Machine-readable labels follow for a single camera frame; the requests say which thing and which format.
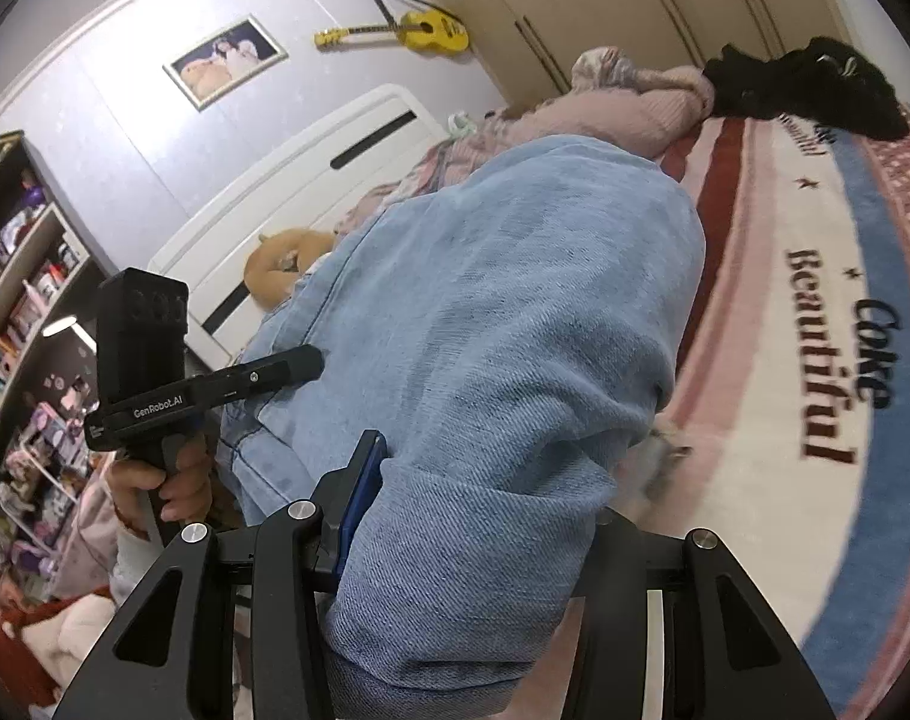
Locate light blue denim pants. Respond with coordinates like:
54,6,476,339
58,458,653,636
217,137,705,718

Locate cluttered bookshelf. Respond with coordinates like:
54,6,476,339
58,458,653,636
0,132,105,601

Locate orange plush toy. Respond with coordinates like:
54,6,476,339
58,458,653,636
243,227,336,312

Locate beige wooden wardrobe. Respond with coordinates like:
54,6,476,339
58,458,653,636
434,0,850,103

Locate black clothing pile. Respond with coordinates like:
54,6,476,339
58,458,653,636
704,37,910,142

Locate white bed headboard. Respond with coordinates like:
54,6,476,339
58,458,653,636
149,85,446,369

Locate yellow toy guitar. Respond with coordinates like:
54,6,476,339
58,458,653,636
313,8,471,55

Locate framed wall photo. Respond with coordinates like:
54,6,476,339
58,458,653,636
164,15,289,110

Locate patterned pink bed blanket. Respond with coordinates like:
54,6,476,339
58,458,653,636
614,114,910,718

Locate pink crumpled duvet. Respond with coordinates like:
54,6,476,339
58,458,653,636
334,46,715,238

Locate person's left hand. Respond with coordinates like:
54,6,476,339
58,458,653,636
107,434,212,541

